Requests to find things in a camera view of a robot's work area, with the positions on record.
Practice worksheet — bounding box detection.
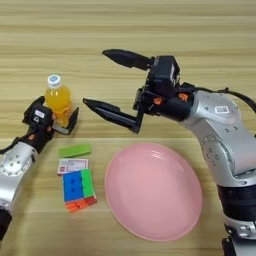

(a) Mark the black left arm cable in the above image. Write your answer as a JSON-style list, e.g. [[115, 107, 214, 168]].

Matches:
[[0, 137, 21, 155]]

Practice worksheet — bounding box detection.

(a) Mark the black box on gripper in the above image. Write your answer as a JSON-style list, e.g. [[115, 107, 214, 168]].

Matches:
[[29, 103, 55, 128], [148, 55, 181, 98]]

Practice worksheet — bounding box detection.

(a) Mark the pink plate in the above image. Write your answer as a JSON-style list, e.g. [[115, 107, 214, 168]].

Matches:
[[104, 143, 204, 243]]

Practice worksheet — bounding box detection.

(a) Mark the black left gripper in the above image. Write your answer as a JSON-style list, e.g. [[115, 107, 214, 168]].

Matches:
[[22, 95, 80, 154]]

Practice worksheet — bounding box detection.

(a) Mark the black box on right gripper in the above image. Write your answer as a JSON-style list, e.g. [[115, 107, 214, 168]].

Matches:
[[148, 55, 181, 98]]

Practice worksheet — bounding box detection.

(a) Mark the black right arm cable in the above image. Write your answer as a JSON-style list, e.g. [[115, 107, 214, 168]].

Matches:
[[194, 86, 256, 114]]

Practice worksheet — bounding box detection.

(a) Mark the green rectangular block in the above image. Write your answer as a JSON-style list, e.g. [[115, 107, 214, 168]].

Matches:
[[58, 143, 92, 159]]

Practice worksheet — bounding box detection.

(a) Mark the multicolour puzzle cube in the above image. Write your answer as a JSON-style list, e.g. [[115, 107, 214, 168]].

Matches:
[[62, 168, 98, 213]]

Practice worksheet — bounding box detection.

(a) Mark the white red card box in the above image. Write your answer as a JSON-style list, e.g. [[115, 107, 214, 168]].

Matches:
[[57, 158, 90, 176]]

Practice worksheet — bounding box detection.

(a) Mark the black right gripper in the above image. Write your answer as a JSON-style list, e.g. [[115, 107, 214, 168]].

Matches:
[[82, 49, 196, 134]]

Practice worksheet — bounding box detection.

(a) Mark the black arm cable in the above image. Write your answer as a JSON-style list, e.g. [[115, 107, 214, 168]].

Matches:
[[194, 86, 256, 114], [0, 137, 21, 155]]

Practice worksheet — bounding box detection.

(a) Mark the orange juice bottle white cap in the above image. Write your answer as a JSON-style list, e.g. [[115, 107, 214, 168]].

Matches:
[[44, 74, 73, 128]]

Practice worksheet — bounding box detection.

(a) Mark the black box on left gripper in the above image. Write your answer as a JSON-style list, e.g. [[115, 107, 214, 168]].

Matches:
[[29, 103, 55, 128]]

